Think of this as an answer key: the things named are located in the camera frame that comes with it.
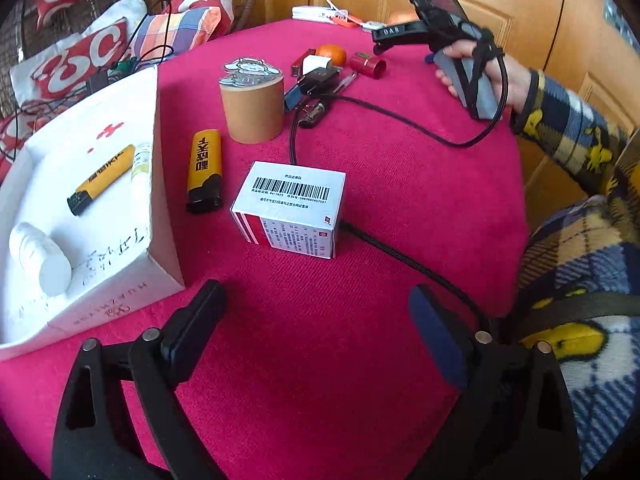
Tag white cushion red print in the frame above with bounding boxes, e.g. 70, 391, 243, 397
10, 0, 148, 106

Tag white tissue pack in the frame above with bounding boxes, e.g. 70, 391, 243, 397
291, 5, 341, 23

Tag person's plaid robe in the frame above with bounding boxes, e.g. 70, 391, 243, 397
502, 132, 640, 478

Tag person's right hand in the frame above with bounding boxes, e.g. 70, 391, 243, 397
435, 40, 532, 111

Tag clear pen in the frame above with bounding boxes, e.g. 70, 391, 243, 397
332, 72, 359, 96

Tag white red medicine box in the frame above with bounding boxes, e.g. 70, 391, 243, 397
230, 161, 347, 260

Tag red white round cushion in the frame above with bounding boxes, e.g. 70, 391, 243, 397
172, 0, 236, 41
0, 100, 56, 173

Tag white pill bottle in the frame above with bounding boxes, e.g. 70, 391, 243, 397
9, 222, 73, 297

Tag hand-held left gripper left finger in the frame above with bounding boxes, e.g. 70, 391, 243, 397
51, 279, 228, 480

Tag yellow black lighter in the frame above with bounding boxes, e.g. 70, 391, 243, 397
185, 129, 224, 216
66, 144, 137, 217

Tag black braided cable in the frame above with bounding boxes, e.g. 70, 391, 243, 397
289, 110, 501, 333

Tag brown tape roll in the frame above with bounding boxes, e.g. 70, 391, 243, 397
220, 74, 286, 145

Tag small dropper bottle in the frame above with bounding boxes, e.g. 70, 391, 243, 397
129, 142, 153, 196

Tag red cylinder can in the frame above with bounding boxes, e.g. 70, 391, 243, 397
348, 51, 387, 80

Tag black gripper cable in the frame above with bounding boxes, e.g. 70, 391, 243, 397
327, 25, 510, 150

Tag pink tablecloth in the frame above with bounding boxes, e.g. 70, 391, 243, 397
0, 17, 531, 480

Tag white cardboard tray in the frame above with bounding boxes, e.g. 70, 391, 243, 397
0, 65, 186, 361

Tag striped plaid cushion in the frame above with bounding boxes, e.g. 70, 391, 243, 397
131, 6, 223, 66

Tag dark olive strap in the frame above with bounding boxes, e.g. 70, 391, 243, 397
517, 291, 640, 343

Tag person's right forearm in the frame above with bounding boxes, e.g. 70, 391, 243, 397
510, 69, 636, 183

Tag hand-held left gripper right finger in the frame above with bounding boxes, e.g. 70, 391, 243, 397
409, 284, 581, 480

